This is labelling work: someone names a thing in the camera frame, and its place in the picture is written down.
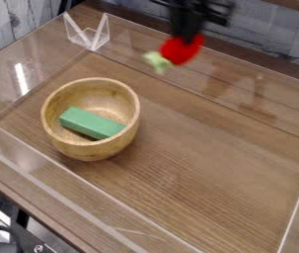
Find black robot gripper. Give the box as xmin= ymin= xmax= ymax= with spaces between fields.
xmin=150 ymin=0 xmax=237 ymax=43

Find red plush strawberry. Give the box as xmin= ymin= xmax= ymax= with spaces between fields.
xmin=143 ymin=34 xmax=205 ymax=74

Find wooden bowl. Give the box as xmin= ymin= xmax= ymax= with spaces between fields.
xmin=42 ymin=77 xmax=141 ymax=161

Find green rectangular block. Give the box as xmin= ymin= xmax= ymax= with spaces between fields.
xmin=59 ymin=107 xmax=126 ymax=139

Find clear acrylic tray walls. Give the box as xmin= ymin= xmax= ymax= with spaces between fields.
xmin=0 ymin=6 xmax=299 ymax=253

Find black table leg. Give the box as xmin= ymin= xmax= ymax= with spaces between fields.
xmin=11 ymin=205 xmax=31 ymax=229

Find black cable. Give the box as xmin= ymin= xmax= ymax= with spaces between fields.
xmin=0 ymin=224 xmax=26 ymax=253

